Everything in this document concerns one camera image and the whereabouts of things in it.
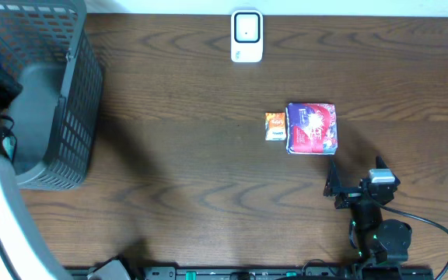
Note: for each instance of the grey plastic mesh basket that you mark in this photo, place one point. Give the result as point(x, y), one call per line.
point(44, 47)

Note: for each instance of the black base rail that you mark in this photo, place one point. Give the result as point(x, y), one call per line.
point(316, 271)

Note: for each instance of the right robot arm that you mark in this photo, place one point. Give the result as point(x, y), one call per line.
point(378, 240)

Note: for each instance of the purple pink Carefree pad pack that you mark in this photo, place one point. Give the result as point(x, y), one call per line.
point(311, 129)

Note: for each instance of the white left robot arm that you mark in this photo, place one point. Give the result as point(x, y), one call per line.
point(23, 251)

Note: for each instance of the orange tissue pack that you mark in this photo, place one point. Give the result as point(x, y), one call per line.
point(275, 127)

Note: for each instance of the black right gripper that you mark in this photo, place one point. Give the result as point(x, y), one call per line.
point(353, 195)

